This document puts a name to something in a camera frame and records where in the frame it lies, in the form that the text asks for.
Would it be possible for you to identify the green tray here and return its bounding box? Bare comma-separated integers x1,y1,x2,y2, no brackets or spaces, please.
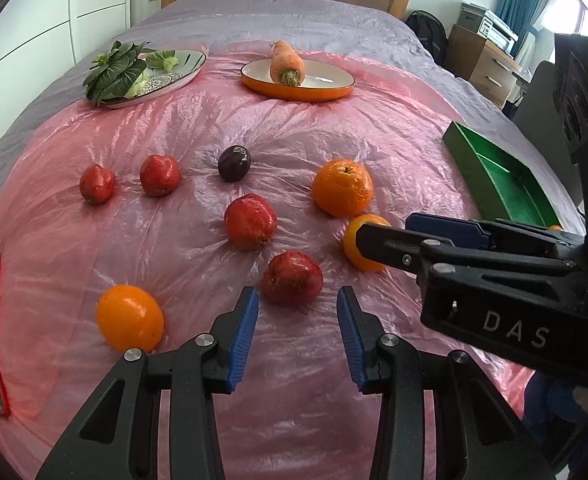
442,121,566,232

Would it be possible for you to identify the grey printer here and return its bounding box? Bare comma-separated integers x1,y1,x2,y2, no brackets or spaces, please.
456,2,520,53

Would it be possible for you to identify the dark purple passion fruit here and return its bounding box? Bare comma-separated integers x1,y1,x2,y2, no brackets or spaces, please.
217,145,252,182

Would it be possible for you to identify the red apple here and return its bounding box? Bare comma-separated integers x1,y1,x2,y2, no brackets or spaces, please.
139,154,181,198
224,193,278,252
79,164,116,206
260,251,324,307

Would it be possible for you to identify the carrot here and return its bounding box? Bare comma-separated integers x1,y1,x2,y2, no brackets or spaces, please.
270,40,305,87

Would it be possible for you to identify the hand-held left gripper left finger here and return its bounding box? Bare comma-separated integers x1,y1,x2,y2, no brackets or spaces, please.
36,287,260,480

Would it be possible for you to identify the patterned oval plate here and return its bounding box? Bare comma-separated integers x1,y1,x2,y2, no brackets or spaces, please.
91,49,208,109

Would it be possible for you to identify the person's right hand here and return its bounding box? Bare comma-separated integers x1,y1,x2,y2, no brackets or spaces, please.
524,372,588,428

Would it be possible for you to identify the grey purple blanket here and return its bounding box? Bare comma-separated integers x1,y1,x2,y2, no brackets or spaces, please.
0,0,587,271

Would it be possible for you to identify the white wardrobe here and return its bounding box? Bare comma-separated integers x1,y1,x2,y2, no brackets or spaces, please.
0,0,134,171

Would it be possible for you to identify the large bumpy orange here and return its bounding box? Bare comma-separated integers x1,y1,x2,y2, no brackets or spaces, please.
312,158,375,219

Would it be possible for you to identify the orange plate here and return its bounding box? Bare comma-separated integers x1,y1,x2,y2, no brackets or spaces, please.
240,58,354,102

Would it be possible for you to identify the smooth orange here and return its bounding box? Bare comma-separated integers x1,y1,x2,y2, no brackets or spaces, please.
96,285,165,353
343,214,392,273

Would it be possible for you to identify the black backpack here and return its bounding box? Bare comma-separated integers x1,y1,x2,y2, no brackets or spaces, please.
405,9,449,67

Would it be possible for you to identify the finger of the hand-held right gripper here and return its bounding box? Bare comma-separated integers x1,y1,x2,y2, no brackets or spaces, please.
405,212,587,261
355,222,588,389

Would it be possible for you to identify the pink plastic sheet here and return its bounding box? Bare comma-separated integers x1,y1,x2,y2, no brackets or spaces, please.
0,40,540,480

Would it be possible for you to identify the wooden drawer cabinet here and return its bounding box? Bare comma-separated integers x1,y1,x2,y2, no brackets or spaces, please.
445,24,524,108

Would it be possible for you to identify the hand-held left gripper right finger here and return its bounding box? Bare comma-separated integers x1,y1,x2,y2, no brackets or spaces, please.
336,287,555,480

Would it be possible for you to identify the dark leafy bok choy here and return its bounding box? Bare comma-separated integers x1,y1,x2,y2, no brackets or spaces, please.
83,42,149,107

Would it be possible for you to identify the small pale bok choy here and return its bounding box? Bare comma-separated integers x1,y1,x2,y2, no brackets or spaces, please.
145,50,181,71

